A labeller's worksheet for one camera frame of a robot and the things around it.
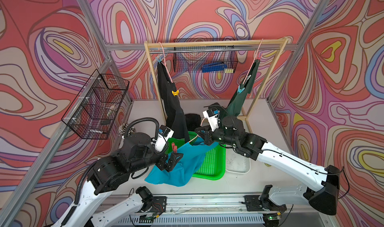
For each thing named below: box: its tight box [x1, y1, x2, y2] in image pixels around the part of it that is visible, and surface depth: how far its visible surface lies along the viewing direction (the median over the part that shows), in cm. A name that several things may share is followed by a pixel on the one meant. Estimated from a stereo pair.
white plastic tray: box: [225, 147, 251, 174], surface depth 88 cm
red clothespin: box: [171, 142, 178, 153], surface depth 62 cm
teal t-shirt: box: [144, 137, 219, 187], surface depth 72 cm
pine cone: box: [118, 123, 128, 135], surface depth 83 cm
